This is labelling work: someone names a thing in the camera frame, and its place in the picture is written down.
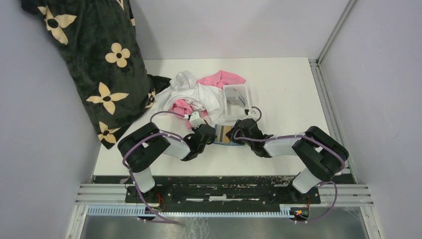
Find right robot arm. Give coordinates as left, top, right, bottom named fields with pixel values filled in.
left=226, top=119, right=349, bottom=203

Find stack of credit cards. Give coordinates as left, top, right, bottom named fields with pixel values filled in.
left=224, top=88, right=246, bottom=107

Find aluminium frame rail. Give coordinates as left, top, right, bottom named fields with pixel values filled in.
left=66, top=184, right=383, bottom=239

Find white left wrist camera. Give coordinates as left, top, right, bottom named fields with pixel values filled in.
left=189, top=111, right=206, bottom=128

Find pink cloth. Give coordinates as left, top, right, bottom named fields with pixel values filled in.
left=170, top=70, right=245, bottom=117

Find black floral blanket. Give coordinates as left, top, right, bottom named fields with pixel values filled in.
left=20, top=0, right=170, bottom=149

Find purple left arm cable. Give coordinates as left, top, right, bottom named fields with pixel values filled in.
left=122, top=110, right=192, bottom=226

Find clear plastic tray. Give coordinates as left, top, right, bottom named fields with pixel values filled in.
left=223, top=84, right=252, bottom=121

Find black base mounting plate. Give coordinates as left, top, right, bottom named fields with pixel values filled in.
left=125, top=176, right=321, bottom=213

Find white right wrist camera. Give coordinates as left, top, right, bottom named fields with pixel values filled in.
left=244, top=107, right=260, bottom=120

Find white cloth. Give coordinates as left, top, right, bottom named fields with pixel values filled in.
left=153, top=71, right=224, bottom=123

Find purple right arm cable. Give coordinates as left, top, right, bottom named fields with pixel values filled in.
left=232, top=105, right=346, bottom=223

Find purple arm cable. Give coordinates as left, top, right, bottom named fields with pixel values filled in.
left=122, top=110, right=192, bottom=226
left=232, top=105, right=346, bottom=223

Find blue leather card holder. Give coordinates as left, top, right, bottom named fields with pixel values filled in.
left=212, top=123, right=246, bottom=146

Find gold striped credit card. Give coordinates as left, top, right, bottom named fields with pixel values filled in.
left=215, top=125, right=233, bottom=144

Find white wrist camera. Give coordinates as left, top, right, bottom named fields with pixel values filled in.
left=189, top=111, right=206, bottom=128
left=244, top=107, right=260, bottom=120

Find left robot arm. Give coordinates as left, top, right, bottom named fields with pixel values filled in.
left=117, top=122, right=216, bottom=203

